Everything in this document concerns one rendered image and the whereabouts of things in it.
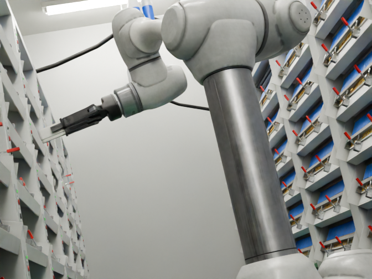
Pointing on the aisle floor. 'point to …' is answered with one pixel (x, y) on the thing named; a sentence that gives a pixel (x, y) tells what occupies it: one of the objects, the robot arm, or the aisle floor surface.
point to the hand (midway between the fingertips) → (51, 132)
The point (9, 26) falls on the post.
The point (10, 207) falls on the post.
